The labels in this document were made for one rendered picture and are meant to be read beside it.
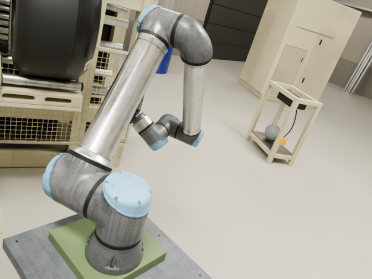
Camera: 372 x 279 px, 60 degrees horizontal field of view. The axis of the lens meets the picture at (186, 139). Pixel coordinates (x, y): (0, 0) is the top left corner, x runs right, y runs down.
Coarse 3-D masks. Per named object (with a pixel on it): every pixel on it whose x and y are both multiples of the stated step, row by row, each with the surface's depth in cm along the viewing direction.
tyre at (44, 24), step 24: (24, 0) 117; (48, 0) 119; (72, 0) 123; (96, 0) 129; (24, 24) 120; (48, 24) 121; (72, 24) 125; (96, 24) 132; (24, 48) 126; (48, 48) 127; (72, 48) 130; (24, 72) 139; (48, 72) 139; (72, 72) 141
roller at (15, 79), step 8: (8, 80) 138; (16, 80) 139; (24, 80) 141; (32, 80) 142; (40, 80) 144; (48, 80) 146; (56, 80) 148; (64, 80) 150; (56, 88) 149; (64, 88) 150; (72, 88) 152; (80, 88) 153
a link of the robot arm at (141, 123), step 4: (144, 116) 144; (148, 116) 147; (140, 120) 143; (144, 120) 144; (148, 120) 145; (136, 124) 144; (140, 124) 143; (144, 124) 144; (148, 124) 144; (136, 128) 145; (140, 128) 144
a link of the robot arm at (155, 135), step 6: (150, 126) 145; (156, 126) 147; (162, 126) 150; (138, 132) 146; (144, 132) 145; (150, 132) 145; (156, 132) 146; (162, 132) 148; (144, 138) 146; (150, 138) 145; (156, 138) 146; (162, 138) 147; (150, 144) 147; (156, 144) 146; (162, 144) 147; (156, 150) 148
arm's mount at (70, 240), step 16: (80, 224) 112; (64, 240) 104; (80, 240) 106; (144, 240) 113; (64, 256) 101; (80, 256) 100; (144, 256) 107; (160, 256) 109; (80, 272) 95; (96, 272) 97
